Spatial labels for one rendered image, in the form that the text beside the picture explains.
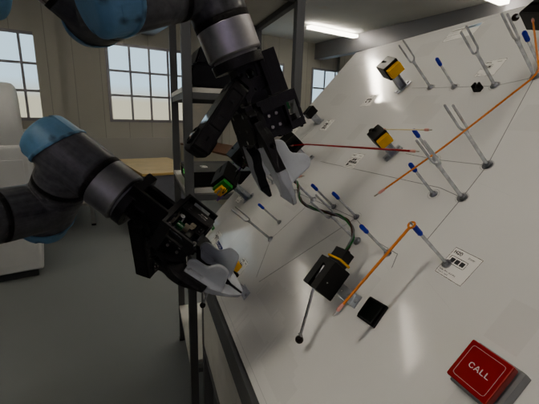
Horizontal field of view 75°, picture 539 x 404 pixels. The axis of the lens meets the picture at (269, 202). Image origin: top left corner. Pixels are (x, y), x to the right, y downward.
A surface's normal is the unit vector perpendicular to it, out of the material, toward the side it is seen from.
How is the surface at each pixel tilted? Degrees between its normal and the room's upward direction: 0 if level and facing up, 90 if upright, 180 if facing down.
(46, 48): 90
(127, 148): 90
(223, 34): 97
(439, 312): 48
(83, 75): 90
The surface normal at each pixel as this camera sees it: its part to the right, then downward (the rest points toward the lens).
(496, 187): -0.68, -0.61
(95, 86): 0.54, 0.22
